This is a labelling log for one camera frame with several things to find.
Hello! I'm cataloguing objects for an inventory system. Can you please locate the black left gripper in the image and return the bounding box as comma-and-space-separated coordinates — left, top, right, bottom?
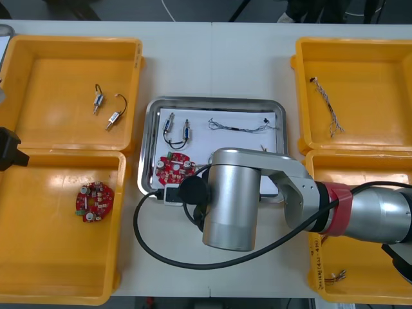
0, 126, 30, 172

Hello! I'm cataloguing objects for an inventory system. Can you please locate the round red circuit board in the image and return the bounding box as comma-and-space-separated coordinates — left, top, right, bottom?
75, 180, 116, 223
155, 152, 198, 187

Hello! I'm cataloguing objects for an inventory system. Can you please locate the metal solenoid with blue label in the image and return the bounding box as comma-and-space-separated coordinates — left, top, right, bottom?
162, 112, 177, 145
169, 118, 192, 151
92, 84, 106, 116

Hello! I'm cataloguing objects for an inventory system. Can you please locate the blue-white twisted wire harness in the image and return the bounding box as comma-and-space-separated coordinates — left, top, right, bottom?
308, 77, 346, 139
207, 116, 280, 133

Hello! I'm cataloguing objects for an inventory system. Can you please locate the yellow-orange plastic bin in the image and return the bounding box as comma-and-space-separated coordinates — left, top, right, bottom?
0, 147, 132, 306
302, 148, 412, 305
290, 37, 412, 152
0, 34, 145, 156

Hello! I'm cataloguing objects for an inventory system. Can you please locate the metal solenoid with white label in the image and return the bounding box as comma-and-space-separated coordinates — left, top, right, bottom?
104, 93, 128, 131

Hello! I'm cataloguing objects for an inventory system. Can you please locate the grey-rimmed white tray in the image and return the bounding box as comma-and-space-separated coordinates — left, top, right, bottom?
0, 24, 16, 67

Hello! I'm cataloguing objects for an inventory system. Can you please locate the steel tray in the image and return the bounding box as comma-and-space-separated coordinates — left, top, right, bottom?
137, 95, 288, 204

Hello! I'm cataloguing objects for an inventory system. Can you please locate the white sheet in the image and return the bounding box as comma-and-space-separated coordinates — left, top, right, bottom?
154, 108, 279, 196

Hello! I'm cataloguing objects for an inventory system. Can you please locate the black pole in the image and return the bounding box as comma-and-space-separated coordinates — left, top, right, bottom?
227, 0, 252, 23

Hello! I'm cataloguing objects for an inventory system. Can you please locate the person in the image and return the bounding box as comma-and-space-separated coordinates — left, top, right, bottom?
276, 0, 387, 25

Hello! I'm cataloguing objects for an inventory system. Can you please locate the harness with metal terminals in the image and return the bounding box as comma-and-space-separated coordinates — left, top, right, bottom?
323, 269, 348, 285

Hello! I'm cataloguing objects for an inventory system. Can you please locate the white cable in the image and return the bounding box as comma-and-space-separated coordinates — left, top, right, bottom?
162, 0, 177, 23

